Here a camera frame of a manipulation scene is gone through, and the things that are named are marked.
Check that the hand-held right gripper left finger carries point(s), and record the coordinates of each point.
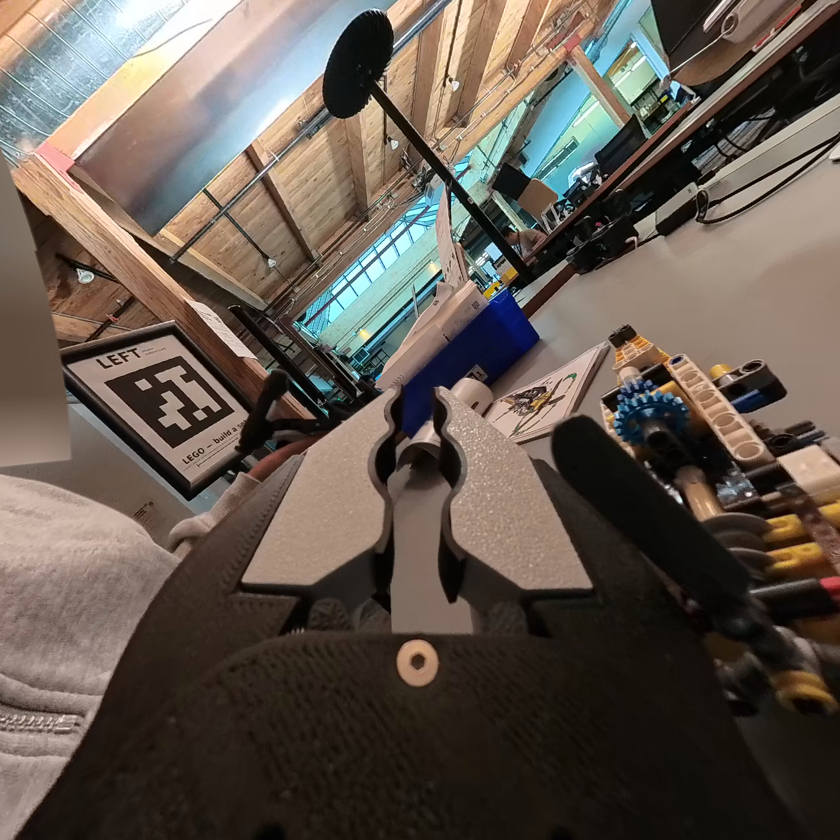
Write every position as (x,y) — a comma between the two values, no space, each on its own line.
(315,525)

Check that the silver ceiling duct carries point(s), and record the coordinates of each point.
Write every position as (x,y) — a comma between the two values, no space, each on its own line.
(197,131)

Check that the blue plastic bin with tag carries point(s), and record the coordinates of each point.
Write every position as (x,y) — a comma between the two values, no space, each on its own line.
(485,341)

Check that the black computer monitor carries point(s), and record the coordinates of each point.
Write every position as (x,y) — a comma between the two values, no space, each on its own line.
(620,144)

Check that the person's left forearm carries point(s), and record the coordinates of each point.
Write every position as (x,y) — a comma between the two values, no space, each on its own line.
(210,512)

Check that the person's left hand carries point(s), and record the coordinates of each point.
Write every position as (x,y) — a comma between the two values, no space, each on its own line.
(275,459)

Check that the black round-top pole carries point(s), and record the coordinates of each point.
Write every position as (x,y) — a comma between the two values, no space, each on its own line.
(358,65)

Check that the black charger dock green light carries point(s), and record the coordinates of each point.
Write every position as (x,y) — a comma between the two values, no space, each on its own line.
(617,236)

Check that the dark grey power adapter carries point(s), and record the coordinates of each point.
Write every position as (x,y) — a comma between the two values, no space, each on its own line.
(676,210)

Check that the lego instruction booklet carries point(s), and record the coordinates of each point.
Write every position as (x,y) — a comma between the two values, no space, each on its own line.
(558,394)

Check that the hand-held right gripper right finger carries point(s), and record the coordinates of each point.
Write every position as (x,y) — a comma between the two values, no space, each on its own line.
(518,525)

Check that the yellow white lego plane model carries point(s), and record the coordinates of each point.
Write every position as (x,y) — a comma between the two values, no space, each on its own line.
(709,407)

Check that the white paper notice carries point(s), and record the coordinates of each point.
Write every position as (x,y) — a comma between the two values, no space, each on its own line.
(220,328)

